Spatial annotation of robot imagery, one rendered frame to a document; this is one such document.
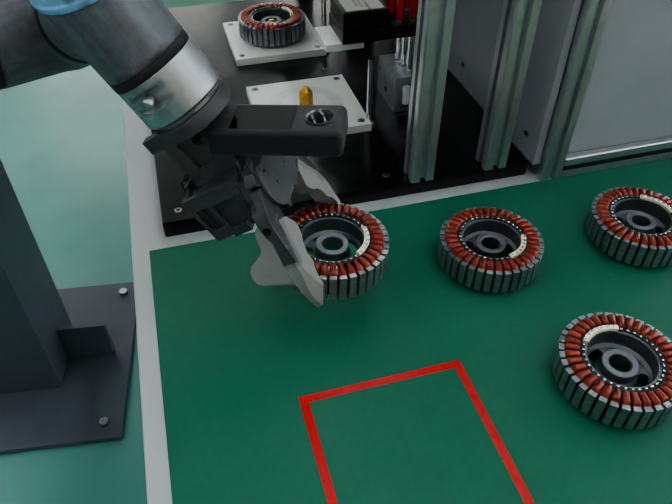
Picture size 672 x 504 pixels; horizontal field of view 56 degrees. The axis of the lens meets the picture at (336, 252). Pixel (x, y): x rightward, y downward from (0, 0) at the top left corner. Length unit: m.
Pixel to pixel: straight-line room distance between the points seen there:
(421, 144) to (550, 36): 0.19
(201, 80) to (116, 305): 1.28
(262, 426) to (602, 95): 0.57
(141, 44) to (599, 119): 0.58
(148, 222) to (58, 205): 1.39
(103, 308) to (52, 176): 0.69
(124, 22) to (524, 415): 0.46
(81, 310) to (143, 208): 0.98
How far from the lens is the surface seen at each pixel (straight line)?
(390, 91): 0.94
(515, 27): 0.75
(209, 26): 1.22
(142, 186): 0.86
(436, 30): 0.70
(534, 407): 0.62
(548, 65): 0.81
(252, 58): 1.07
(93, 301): 1.79
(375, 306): 0.67
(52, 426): 1.57
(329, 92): 0.96
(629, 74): 0.87
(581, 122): 0.87
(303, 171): 0.62
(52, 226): 2.10
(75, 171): 2.31
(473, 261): 0.67
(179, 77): 0.52
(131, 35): 0.51
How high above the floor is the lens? 1.24
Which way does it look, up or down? 43 degrees down
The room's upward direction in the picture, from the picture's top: straight up
